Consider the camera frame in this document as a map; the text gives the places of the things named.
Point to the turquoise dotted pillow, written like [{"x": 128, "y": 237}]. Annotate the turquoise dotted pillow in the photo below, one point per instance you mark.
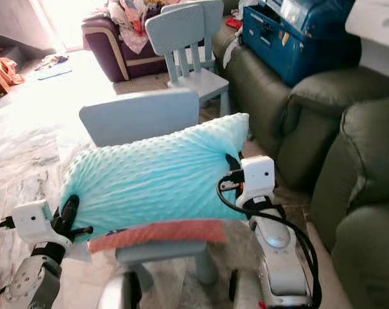
[{"x": 155, "y": 174}]

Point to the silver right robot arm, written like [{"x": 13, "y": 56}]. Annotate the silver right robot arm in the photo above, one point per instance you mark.
[{"x": 281, "y": 257}]

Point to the dark green leather sofa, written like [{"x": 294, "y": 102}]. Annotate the dark green leather sofa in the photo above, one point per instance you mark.
[{"x": 335, "y": 109}]

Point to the silver left robot leg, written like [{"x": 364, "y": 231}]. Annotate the silver left robot leg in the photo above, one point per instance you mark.
[{"x": 116, "y": 293}]

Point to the silver robot leg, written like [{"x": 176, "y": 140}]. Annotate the silver robot leg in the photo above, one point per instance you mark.
[
  {"x": 116, "y": 293},
  {"x": 249, "y": 293}
]

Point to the red flat cushion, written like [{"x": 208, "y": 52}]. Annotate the red flat cushion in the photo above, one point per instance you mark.
[{"x": 155, "y": 233}]

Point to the light blue kids chair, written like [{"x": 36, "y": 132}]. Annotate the light blue kids chair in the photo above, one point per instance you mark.
[
  {"x": 213, "y": 13},
  {"x": 139, "y": 116},
  {"x": 175, "y": 29}
]

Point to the silver right robot leg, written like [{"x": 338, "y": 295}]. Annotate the silver right robot leg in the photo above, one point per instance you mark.
[{"x": 249, "y": 293}]

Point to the blue hard case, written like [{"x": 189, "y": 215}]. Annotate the blue hard case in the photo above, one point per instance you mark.
[{"x": 290, "y": 45}]

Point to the small red item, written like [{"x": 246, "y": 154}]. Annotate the small red item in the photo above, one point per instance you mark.
[{"x": 233, "y": 22}]

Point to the small blue floor mat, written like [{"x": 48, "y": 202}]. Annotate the small blue floor mat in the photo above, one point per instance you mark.
[{"x": 53, "y": 66}]

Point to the orange bag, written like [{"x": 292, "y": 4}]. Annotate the orange bag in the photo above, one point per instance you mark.
[{"x": 6, "y": 72}]

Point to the purple armchair with beige trim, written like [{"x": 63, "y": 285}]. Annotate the purple armchair with beige trim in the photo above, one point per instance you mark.
[{"x": 98, "y": 48}]

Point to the heap of colourful clothes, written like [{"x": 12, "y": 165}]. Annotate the heap of colourful clothes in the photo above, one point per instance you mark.
[{"x": 131, "y": 26}]

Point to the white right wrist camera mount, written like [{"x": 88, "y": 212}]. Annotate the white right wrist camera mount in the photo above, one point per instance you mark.
[{"x": 258, "y": 177}]

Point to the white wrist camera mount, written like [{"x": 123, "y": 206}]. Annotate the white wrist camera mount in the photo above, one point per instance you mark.
[
  {"x": 32, "y": 222},
  {"x": 258, "y": 177}
]

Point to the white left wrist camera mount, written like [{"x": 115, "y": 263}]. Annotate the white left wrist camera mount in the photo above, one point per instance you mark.
[{"x": 32, "y": 222}]

